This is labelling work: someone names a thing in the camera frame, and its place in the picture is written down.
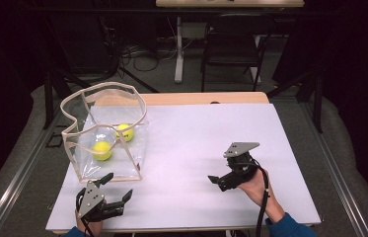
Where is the person's left hand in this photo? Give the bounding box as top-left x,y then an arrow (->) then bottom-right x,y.
74,211 -> 104,237

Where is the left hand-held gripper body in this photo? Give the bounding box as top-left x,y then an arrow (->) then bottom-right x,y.
77,181 -> 125,222

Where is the wooden table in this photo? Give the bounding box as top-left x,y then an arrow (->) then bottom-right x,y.
51,91 -> 318,235

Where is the white desk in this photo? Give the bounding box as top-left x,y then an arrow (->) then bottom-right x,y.
155,0 -> 305,85

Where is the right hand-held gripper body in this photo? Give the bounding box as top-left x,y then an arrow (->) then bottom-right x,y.
223,141 -> 260,187

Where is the black metal stand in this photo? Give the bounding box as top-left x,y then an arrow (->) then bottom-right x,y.
266,70 -> 325,134
41,13 -> 160,131

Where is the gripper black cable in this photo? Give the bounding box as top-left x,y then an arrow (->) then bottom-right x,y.
250,160 -> 271,237
75,188 -> 90,237

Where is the yellow tennis ball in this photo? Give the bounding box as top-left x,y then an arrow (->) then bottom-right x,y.
92,140 -> 113,162
115,122 -> 135,143

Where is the black floor cable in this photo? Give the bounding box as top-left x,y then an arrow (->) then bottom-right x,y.
118,39 -> 176,73

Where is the black chair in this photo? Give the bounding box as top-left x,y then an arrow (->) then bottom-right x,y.
200,13 -> 276,93

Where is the person's right hand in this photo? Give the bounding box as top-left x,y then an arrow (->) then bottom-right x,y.
237,169 -> 278,213

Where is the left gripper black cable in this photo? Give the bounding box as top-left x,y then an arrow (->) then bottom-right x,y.
75,188 -> 90,237

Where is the metal floor rail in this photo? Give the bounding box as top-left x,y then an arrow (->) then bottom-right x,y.
299,98 -> 368,237
0,115 -> 62,237

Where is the clear bag with beige trim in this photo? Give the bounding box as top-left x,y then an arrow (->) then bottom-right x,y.
59,81 -> 149,184

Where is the white board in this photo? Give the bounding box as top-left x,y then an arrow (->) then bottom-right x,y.
45,103 -> 323,233

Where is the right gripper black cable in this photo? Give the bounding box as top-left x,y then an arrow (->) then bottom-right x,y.
250,160 -> 271,237

